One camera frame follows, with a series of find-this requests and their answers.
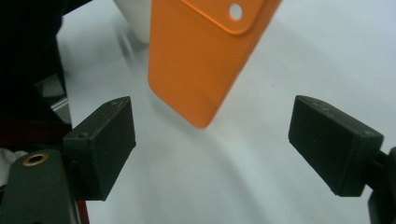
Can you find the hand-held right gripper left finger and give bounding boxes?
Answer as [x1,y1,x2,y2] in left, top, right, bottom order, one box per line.
[63,96,137,202]

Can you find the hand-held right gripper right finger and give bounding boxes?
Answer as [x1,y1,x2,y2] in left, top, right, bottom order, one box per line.
[288,95,391,197]

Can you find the orange phone case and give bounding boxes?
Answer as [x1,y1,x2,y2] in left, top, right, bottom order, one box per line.
[148,0,283,130]

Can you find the red object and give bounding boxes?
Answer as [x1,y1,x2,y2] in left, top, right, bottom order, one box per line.
[76,200,92,224]

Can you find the white cloth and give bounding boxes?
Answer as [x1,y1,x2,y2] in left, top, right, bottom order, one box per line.
[0,148,29,187]

